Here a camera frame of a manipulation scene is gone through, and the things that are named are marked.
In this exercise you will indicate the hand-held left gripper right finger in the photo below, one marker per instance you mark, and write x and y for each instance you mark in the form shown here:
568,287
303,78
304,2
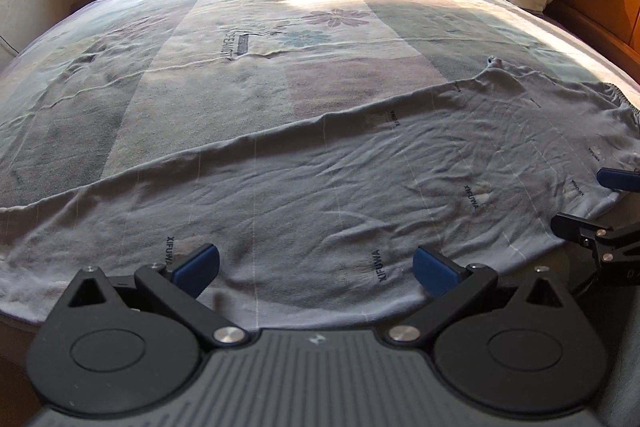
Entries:
435,269

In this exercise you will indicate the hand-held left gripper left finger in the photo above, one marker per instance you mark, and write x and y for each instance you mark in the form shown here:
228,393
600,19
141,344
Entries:
197,264

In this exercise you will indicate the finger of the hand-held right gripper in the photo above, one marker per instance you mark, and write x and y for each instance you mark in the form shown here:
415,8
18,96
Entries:
617,179
575,229

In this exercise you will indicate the light grey pants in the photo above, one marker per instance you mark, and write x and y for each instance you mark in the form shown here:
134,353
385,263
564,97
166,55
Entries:
350,187

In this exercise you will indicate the patchwork bed sheet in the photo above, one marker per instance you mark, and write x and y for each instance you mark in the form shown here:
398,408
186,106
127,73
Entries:
200,57

